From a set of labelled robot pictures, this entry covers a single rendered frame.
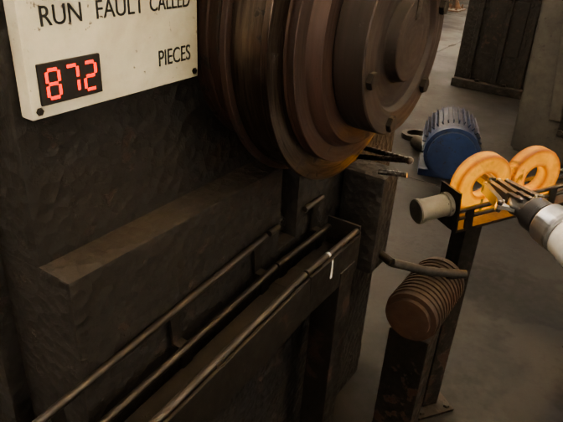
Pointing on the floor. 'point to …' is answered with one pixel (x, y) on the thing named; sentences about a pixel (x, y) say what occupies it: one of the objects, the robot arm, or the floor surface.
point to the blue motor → (448, 141)
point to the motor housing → (413, 340)
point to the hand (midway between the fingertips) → (482, 177)
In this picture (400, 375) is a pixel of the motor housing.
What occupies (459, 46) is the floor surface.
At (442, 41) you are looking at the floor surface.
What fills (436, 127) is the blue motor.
